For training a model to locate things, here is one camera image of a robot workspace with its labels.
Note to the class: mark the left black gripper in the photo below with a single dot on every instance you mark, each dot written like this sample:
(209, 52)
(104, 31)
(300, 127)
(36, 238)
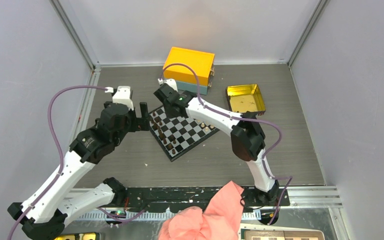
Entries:
(140, 123)

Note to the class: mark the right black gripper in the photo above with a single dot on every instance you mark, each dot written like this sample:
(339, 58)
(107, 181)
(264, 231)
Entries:
(168, 113)

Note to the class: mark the black white chess board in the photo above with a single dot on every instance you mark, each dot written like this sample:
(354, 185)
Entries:
(188, 132)

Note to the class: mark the gold tin tray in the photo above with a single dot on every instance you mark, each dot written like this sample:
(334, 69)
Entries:
(245, 98)

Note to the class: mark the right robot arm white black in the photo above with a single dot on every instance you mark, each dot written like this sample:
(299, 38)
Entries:
(246, 135)

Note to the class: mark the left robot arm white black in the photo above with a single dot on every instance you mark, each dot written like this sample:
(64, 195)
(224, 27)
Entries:
(45, 214)

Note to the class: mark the wooden chess board box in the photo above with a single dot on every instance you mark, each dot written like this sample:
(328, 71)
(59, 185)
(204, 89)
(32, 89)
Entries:
(283, 235)

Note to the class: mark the yellow and teal box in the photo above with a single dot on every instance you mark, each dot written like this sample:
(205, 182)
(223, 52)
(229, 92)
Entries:
(191, 69)

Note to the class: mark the gold tin at bottom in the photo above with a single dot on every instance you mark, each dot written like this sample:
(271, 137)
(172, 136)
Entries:
(80, 236)

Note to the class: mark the pink cloth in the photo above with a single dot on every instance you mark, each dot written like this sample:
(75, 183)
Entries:
(219, 221)

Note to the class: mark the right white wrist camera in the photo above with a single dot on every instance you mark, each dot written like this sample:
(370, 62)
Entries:
(170, 82)

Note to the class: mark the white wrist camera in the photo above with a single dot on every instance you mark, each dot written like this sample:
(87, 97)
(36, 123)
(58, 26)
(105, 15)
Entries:
(121, 95)
(170, 82)

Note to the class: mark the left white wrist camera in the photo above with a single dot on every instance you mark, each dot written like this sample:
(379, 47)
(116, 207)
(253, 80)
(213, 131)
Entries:
(121, 95)

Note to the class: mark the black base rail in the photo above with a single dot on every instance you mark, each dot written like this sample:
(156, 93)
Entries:
(159, 199)

